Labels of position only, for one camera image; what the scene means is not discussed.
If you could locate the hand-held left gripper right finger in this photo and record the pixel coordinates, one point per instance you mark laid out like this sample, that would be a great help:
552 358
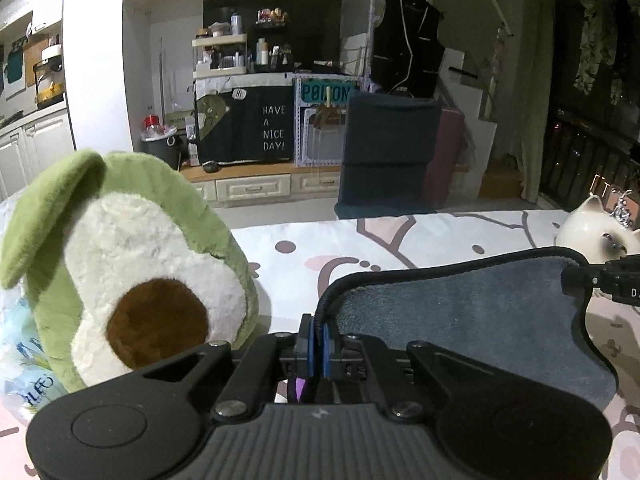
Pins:
327 355

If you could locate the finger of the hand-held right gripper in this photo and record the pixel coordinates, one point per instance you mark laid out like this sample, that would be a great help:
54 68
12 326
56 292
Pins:
605 280

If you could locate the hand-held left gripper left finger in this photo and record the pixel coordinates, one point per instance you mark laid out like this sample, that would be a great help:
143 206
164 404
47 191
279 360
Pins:
311 352

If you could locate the grey towel with black edge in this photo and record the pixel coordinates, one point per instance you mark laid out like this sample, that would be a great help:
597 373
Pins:
465 305

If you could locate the white ceramic cat figure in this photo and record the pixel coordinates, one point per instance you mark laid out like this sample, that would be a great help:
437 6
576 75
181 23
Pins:
582 235

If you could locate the dark balcony railing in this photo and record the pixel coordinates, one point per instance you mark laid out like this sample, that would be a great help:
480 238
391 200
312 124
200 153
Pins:
585 165

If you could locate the wooden bench with white drawers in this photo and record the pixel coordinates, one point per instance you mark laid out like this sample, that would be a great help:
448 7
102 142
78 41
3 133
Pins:
255 187

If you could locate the green avocado plush toy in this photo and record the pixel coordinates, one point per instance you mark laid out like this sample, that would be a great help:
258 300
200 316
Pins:
150 260

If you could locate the maroon draped cloth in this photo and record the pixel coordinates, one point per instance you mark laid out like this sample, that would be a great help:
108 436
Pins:
447 155

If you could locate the dark blue draped cloth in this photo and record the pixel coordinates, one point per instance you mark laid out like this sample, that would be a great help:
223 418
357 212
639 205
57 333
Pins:
385 155

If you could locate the black printed curtain cloth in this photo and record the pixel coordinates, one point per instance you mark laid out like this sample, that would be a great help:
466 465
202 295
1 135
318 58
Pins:
250 130

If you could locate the floral hanging garment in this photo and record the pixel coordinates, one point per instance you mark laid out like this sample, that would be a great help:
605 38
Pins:
595 40

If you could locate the grey trash bin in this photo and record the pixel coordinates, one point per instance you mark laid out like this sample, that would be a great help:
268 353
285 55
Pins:
162 152

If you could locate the teal lettered sign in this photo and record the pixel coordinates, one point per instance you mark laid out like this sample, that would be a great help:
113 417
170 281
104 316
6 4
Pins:
325 93

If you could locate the red lidded jar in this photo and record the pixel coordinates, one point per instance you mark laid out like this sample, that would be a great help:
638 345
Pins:
152 123

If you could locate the clear printed plastic packet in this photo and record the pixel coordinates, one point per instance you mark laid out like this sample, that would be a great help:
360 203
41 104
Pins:
20 360

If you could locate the white shelf organiser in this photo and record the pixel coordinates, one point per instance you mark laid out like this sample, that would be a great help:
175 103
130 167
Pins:
220 62

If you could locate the black hanging jacket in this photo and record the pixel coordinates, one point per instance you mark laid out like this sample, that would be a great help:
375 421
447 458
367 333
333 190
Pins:
405 45

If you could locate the white kitchen cabinets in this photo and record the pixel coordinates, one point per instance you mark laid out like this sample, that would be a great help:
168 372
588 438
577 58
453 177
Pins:
35 150

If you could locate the yellow kitchen appliance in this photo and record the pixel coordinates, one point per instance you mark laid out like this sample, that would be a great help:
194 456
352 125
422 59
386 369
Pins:
48 80

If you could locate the teal hanging cloth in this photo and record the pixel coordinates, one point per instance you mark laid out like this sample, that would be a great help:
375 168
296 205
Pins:
15 66

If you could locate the white lattice frame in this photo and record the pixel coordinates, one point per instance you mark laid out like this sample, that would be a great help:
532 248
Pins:
320 135

